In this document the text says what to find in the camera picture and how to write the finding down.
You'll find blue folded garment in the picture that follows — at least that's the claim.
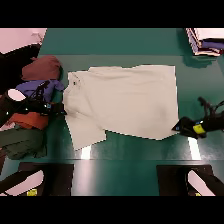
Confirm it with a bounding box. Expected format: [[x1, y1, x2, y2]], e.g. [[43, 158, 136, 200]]
[[198, 40, 224, 52]]

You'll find maroon garment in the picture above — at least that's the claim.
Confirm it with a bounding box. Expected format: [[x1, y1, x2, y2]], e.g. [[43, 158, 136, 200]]
[[21, 54, 64, 82]]

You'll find dark green garment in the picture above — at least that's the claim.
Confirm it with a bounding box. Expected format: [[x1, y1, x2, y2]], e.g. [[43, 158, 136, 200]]
[[0, 126, 48, 161]]

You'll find cream white shirt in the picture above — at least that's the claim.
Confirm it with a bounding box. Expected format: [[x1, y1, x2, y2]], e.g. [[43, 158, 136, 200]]
[[62, 64, 180, 151]]

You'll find dark red folded garment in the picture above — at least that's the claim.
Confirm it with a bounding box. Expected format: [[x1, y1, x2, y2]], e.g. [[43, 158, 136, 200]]
[[194, 48, 224, 57]]

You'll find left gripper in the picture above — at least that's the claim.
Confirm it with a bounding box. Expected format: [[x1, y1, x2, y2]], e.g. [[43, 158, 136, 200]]
[[45, 101, 68, 117]]

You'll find white folded garment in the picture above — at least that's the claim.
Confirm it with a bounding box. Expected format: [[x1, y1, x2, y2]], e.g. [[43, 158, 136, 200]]
[[193, 27, 224, 43]]

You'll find rust orange garment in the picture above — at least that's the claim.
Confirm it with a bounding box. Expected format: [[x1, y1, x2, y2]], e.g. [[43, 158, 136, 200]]
[[7, 111, 51, 131]]

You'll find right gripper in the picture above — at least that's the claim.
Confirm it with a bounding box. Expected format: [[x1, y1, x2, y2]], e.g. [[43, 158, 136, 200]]
[[177, 116, 208, 139]]

